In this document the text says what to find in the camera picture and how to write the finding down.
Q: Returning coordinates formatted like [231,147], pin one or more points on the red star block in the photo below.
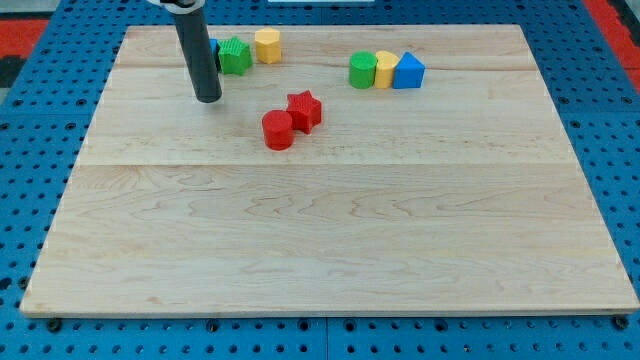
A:
[305,110]

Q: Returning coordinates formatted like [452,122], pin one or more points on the green star block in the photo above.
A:
[234,56]

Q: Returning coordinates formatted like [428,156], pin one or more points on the red cylinder block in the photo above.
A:
[277,128]

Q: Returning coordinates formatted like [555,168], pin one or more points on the green cylinder block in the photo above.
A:
[362,69]

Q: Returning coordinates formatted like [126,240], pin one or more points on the yellow half-round block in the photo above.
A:
[385,69]

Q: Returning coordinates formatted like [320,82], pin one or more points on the blue triangle block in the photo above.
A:
[409,72]

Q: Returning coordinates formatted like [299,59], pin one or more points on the wooden board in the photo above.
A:
[460,198]

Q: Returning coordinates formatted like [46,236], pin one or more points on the yellow hexagon block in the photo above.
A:
[268,45]

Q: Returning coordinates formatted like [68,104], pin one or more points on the blue block behind rod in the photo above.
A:
[215,52]

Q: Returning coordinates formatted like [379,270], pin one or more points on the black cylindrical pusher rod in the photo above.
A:
[194,39]

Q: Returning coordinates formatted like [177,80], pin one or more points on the white rod mount collar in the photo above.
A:
[179,7]

